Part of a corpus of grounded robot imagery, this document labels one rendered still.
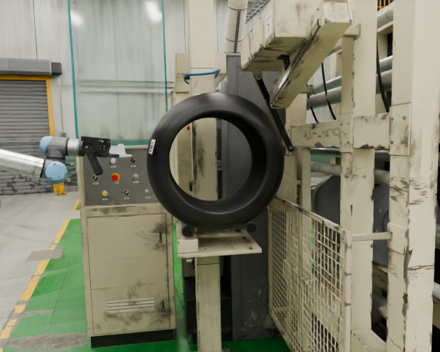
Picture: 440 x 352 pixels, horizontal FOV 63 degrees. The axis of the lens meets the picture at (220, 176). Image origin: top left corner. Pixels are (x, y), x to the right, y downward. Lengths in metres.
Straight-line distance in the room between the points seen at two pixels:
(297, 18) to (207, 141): 0.79
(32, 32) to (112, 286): 9.41
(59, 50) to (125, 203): 8.95
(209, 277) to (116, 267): 0.64
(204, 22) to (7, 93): 9.33
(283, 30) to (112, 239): 1.57
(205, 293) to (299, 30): 1.39
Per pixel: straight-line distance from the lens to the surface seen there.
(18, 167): 1.49
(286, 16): 1.38
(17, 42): 11.18
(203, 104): 1.47
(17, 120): 10.89
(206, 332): 2.14
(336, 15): 1.33
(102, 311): 2.48
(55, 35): 11.11
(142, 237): 2.29
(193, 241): 1.55
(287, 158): 1.89
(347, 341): 1.29
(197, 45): 1.93
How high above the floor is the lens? 1.28
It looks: 6 degrees down
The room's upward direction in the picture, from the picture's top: 1 degrees counter-clockwise
